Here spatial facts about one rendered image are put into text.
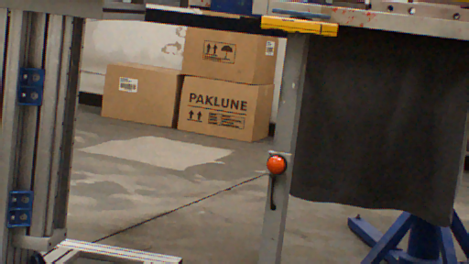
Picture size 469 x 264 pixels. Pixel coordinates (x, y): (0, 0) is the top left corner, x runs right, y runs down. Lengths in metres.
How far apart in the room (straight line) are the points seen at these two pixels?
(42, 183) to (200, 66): 4.67
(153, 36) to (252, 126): 1.31
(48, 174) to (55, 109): 0.16
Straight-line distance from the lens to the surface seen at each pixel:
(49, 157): 2.19
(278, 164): 1.87
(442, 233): 3.38
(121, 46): 7.60
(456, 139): 2.11
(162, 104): 6.92
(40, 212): 2.22
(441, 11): 2.84
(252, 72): 6.62
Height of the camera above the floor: 0.96
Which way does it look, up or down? 8 degrees down
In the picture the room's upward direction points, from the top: 7 degrees clockwise
